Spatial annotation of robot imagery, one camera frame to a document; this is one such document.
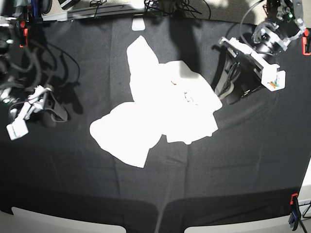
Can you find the black box device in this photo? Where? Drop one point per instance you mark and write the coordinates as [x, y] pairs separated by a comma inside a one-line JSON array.
[[66, 4]]

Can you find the black table cloth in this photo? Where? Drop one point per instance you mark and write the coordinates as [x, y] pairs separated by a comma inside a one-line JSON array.
[[246, 171]]

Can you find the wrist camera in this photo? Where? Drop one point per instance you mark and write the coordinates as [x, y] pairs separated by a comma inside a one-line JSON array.
[[17, 129], [273, 80]]

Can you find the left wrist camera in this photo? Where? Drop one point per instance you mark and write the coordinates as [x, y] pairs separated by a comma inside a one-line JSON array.
[[273, 80]]

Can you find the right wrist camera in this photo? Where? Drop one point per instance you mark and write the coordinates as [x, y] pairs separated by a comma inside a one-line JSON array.
[[17, 129]]

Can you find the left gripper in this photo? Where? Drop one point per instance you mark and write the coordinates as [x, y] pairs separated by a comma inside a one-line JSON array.
[[239, 69]]

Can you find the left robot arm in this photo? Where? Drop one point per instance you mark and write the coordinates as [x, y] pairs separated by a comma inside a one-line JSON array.
[[284, 24]]

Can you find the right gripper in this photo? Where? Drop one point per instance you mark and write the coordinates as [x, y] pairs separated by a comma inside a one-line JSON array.
[[22, 110]]

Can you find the red blue clamp bottom right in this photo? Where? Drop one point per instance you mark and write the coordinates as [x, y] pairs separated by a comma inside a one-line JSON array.
[[295, 214]]

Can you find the blue clamp top left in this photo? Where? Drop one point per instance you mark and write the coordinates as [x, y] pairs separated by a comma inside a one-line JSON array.
[[36, 11]]

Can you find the red clamp top left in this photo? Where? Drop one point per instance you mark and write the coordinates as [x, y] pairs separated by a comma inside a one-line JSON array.
[[22, 33]]

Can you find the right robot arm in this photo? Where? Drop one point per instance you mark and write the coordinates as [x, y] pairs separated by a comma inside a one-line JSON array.
[[22, 87]]

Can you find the red clamp top right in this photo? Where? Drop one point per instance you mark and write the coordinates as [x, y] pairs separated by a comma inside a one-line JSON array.
[[306, 43]]

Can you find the white printed t-shirt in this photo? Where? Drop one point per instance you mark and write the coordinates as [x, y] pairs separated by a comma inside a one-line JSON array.
[[168, 99]]

